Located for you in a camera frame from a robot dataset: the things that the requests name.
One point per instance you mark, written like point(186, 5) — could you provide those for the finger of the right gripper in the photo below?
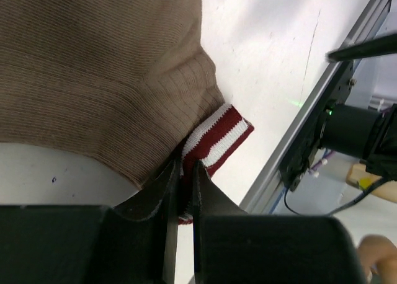
point(380, 46)

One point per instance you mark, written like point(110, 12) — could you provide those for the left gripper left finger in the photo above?
point(134, 242)

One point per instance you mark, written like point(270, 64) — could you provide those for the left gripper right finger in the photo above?
point(232, 246)

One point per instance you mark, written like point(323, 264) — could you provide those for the brown sock with striped cuff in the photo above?
point(125, 82)

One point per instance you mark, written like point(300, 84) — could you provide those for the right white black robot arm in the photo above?
point(362, 133)

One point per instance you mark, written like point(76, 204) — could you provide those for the aluminium frame rail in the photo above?
point(268, 189)

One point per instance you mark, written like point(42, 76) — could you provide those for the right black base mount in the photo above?
point(313, 135)

